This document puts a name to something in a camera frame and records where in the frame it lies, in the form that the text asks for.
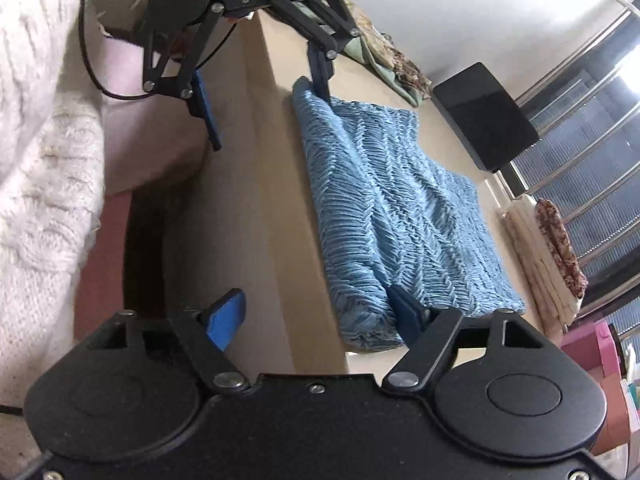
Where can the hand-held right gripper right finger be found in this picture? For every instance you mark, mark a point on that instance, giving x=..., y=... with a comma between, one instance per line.
x=407, y=311

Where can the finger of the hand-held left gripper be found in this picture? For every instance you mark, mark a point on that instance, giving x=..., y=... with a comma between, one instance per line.
x=206, y=110
x=320, y=77

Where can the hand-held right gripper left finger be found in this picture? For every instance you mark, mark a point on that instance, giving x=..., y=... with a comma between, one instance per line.
x=225, y=321

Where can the blue textured knit garment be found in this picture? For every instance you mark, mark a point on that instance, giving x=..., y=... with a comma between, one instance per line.
x=395, y=200

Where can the green cloth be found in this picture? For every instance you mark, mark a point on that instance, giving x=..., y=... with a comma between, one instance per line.
x=355, y=51

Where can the pink garment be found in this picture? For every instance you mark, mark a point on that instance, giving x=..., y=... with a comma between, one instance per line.
x=145, y=145

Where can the beige floral garment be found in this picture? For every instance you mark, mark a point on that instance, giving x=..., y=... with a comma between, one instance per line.
x=372, y=27

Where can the folded cream cloth stack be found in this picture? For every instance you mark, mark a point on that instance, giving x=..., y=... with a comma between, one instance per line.
x=530, y=260

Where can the brown floral folded cloth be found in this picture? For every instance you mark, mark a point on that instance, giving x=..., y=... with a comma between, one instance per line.
x=557, y=245

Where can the black tablet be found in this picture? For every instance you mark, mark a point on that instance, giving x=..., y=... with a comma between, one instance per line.
x=485, y=115

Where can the white knit sweater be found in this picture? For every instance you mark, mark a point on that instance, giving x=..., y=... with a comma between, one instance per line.
x=40, y=160

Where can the magenta lidded box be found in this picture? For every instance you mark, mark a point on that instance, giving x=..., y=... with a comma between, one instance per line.
x=585, y=347

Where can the salmon pink storage box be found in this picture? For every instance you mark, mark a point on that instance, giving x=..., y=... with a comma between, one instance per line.
x=617, y=410

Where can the metal window railing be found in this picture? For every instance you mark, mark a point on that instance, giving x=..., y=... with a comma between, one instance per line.
x=575, y=52

